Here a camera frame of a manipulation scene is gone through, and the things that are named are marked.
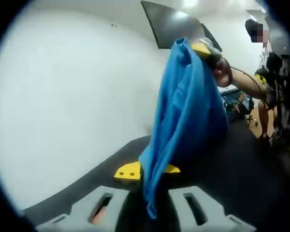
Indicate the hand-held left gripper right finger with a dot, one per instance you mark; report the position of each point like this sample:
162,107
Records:
207,215

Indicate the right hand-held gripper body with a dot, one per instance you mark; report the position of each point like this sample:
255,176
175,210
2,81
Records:
216,59

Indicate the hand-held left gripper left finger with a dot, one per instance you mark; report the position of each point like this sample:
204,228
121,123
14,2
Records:
87,210

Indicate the blue cloth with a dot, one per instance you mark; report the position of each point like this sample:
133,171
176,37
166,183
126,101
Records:
188,108

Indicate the person's right hand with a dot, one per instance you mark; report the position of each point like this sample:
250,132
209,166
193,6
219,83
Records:
223,77

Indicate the white side table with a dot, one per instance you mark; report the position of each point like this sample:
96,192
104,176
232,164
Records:
228,90

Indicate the grey worn device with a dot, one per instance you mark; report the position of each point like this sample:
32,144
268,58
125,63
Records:
279,38

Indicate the person's bare leg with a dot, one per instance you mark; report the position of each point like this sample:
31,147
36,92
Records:
267,116

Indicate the large black wall screen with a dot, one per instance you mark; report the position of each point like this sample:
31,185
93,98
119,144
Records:
169,26

